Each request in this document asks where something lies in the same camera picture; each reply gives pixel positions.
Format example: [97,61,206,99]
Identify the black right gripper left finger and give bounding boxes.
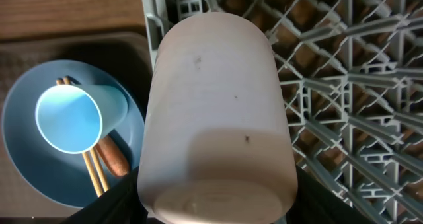
[61,167,148,224]

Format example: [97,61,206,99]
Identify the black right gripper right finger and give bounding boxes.
[286,167,373,224]

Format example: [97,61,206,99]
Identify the light blue cup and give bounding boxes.
[35,85,128,154]

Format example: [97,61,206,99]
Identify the pink cup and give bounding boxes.
[137,12,297,223]

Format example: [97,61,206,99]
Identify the grey dishwasher rack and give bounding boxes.
[142,0,422,223]

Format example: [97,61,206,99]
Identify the brown sausage piece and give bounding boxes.
[95,135,130,177]

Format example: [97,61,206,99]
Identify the dark blue plate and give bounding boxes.
[1,60,145,208]

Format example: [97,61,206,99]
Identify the right wooden chopstick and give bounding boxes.
[87,146,110,193]

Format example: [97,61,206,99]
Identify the wooden chopstick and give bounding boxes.
[56,77,103,197]
[87,146,110,193]

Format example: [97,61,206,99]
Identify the left wooden chopstick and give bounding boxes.
[56,77,103,197]

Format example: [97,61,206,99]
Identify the brown serving tray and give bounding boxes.
[1,32,151,221]

